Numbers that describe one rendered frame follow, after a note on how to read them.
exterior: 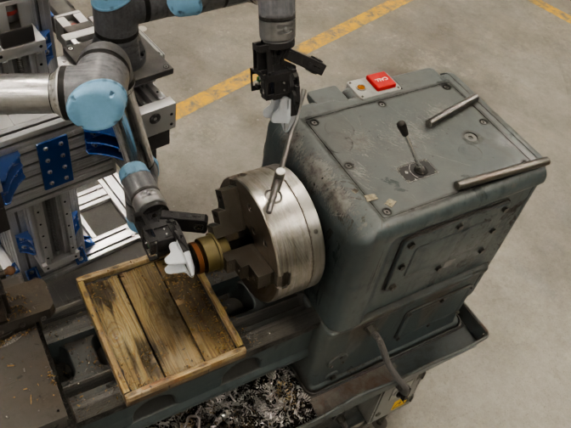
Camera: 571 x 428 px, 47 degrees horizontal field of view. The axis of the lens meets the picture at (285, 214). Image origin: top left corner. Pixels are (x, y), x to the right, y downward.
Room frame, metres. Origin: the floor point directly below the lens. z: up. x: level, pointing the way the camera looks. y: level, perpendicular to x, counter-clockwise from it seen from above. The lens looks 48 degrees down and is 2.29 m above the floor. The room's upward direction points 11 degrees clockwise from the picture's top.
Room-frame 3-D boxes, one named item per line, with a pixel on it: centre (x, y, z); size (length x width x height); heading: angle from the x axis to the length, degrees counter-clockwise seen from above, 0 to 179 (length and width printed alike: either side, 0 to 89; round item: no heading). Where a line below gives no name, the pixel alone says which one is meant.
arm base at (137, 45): (1.48, 0.54, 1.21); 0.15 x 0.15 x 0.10
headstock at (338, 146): (1.28, -0.27, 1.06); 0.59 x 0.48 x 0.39; 128
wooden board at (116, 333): (0.86, 0.25, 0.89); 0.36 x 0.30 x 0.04; 38
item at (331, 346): (1.28, -0.27, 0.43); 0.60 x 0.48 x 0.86; 128
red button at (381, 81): (1.47, -0.18, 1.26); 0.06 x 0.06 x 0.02; 38
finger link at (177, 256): (0.89, 0.22, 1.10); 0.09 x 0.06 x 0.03; 36
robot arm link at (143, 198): (1.04, 0.33, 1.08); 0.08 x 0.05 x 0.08; 126
